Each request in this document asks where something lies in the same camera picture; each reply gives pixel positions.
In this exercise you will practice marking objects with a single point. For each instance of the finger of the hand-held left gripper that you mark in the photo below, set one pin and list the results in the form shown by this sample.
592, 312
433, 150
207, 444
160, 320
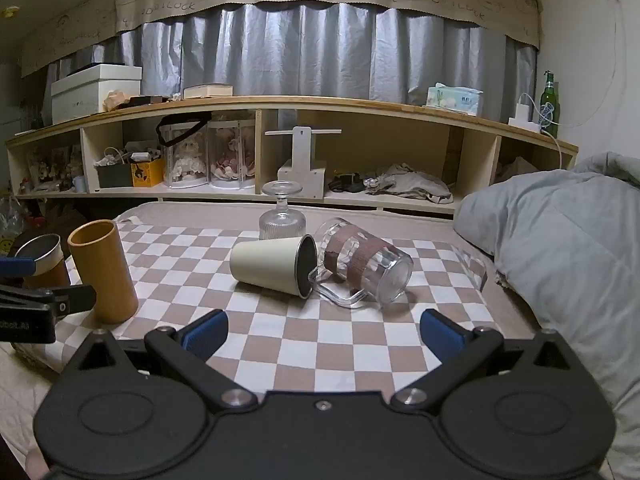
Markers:
17, 266
70, 299

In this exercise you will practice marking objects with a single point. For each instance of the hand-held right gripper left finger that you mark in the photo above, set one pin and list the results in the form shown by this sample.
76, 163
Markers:
205, 334

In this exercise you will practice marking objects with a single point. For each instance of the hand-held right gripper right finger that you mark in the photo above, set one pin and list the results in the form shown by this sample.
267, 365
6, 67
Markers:
441, 334

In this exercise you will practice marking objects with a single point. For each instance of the brown cup metal inside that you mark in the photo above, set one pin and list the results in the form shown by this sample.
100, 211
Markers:
54, 272

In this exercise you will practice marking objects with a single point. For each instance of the cream paper cup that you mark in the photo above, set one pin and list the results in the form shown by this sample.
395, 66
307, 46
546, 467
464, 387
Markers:
265, 265

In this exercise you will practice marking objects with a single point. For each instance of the tall tan bamboo cup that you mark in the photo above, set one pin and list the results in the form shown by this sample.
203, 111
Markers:
102, 275

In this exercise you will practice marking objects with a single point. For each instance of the small blue cup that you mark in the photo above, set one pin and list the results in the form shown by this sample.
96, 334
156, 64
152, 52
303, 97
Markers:
80, 184

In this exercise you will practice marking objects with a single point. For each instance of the clear plastic bag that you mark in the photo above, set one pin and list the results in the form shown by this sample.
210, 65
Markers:
10, 225

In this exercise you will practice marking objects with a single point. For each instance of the brown white checkered cloth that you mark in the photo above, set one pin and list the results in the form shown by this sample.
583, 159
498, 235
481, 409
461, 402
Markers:
280, 332

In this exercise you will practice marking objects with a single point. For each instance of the clear glass mug brown band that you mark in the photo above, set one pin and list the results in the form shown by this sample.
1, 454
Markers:
372, 260

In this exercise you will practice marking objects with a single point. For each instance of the dark green basket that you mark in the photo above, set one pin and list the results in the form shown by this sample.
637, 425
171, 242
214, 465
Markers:
114, 176

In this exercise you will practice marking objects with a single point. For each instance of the clear ribbed glass goblet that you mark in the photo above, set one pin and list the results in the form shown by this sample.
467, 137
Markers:
281, 225

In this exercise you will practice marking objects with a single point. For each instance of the yellow box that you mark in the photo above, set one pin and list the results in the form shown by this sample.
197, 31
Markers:
147, 174

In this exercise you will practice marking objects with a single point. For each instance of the crumpled grey cloth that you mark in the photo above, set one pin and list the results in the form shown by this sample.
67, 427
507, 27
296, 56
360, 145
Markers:
410, 182

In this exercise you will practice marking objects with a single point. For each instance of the grey quilt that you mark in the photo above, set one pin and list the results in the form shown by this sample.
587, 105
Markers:
565, 240

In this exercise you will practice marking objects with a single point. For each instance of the small black device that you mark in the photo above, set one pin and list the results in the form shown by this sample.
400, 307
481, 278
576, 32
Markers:
346, 182

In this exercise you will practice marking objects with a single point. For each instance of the pale folded cloth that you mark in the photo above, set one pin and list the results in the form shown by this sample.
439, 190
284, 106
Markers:
517, 167

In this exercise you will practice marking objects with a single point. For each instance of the white storage box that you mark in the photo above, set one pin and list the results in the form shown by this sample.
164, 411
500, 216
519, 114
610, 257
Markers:
90, 95

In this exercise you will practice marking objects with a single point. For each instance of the crumpled beige paper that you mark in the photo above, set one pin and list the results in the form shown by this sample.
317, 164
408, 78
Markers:
116, 100

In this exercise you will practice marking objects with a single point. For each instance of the white wooden stand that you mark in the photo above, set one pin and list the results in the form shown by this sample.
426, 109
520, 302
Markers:
302, 160

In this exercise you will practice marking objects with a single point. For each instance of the flat dark brown case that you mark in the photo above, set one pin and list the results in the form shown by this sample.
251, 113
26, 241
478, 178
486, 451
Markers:
150, 99

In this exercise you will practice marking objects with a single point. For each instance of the white power strip with charger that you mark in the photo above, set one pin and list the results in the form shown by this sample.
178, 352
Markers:
524, 122

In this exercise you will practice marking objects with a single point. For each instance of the green white tissue pack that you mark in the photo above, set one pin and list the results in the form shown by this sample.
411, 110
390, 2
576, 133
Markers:
455, 101

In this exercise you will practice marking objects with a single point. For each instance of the cream book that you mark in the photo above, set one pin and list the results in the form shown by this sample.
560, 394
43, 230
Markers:
207, 91

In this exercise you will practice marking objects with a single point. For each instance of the green glass bottle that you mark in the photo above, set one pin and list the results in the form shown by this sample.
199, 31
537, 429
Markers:
549, 107

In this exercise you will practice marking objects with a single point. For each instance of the long wooden shelf unit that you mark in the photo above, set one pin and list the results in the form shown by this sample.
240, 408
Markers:
310, 102

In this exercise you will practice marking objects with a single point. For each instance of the grey curtain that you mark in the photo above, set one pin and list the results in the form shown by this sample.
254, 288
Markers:
300, 50

